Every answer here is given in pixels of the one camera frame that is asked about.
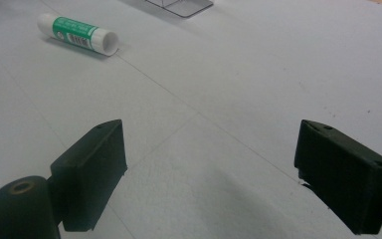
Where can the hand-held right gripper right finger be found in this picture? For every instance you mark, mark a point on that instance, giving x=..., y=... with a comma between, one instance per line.
x=346, y=172

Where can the white and green glue stick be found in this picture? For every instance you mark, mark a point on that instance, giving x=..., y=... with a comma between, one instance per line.
x=76, y=32

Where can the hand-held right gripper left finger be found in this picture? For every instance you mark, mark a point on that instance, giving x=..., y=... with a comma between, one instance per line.
x=89, y=172

